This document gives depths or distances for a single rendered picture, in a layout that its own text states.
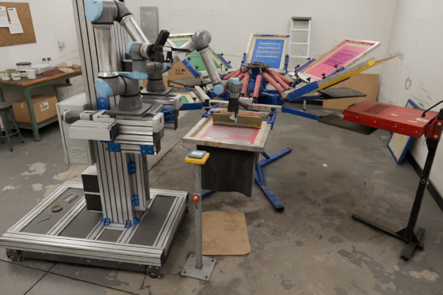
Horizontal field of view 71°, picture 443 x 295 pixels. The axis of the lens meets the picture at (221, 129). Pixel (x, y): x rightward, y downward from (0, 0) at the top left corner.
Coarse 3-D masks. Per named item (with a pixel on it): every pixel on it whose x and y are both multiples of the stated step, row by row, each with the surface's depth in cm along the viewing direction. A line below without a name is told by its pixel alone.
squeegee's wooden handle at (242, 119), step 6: (216, 114) 257; (222, 114) 256; (228, 114) 256; (216, 120) 258; (222, 120) 257; (228, 120) 256; (234, 120) 254; (240, 120) 253; (246, 120) 252; (252, 120) 251; (258, 120) 249
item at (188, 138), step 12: (216, 108) 292; (204, 120) 260; (192, 132) 233; (264, 132) 235; (204, 144) 220; (216, 144) 218; (228, 144) 215; (240, 144) 213; (252, 144) 214; (264, 144) 216
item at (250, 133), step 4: (236, 128) 252; (240, 128) 252; (244, 128) 253; (248, 128) 253; (252, 128) 253; (256, 128) 253; (232, 132) 244; (236, 132) 244; (240, 132) 244; (244, 132) 244; (248, 132) 244; (252, 132) 245; (256, 132) 245; (244, 136) 237; (248, 136) 237; (252, 136) 237; (244, 140) 230; (248, 140) 230; (252, 140) 230
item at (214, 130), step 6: (210, 126) 256; (216, 126) 256; (222, 126) 256; (228, 126) 256; (234, 126) 257; (204, 132) 243; (210, 132) 243; (216, 132) 244; (222, 132) 244; (228, 132) 244
